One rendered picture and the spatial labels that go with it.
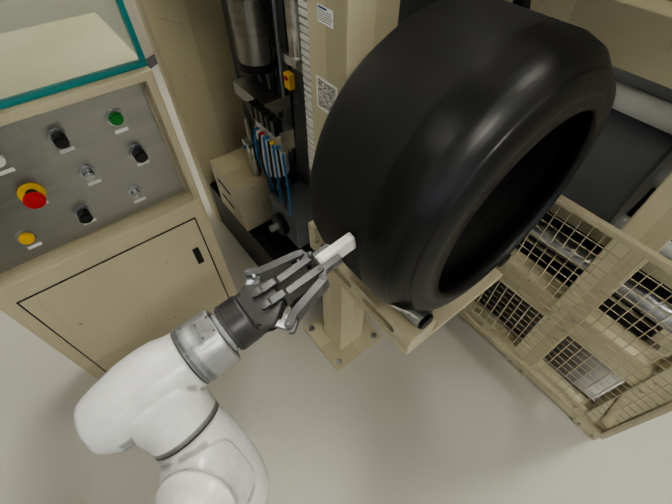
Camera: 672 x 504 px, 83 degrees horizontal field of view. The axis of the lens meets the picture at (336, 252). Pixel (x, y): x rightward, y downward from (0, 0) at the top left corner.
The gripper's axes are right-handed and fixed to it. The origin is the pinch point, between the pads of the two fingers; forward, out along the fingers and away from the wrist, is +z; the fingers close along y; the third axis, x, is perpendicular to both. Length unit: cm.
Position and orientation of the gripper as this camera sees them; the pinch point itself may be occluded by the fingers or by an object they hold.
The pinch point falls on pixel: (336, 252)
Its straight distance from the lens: 60.0
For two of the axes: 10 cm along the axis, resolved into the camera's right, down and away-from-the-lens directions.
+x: 1.1, 5.4, 8.3
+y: -6.1, -6.2, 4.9
